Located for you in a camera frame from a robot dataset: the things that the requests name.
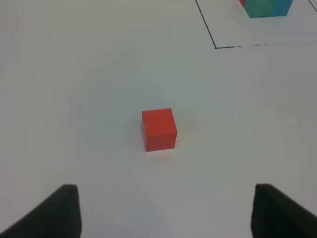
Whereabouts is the template green cube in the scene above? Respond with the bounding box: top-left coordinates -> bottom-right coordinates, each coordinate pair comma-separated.
243,0 -> 275,18

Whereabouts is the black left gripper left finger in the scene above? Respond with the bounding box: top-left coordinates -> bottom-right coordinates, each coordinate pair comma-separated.
0,184 -> 82,238

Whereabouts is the template red cube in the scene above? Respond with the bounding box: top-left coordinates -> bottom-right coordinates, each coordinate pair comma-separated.
239,0 -> 246,6

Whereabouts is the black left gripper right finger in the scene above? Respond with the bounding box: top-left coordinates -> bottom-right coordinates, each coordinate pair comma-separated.
251,184 -> 317,238

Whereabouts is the template blue cube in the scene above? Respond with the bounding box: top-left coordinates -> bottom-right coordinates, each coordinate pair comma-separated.
270,0 -> 293,17

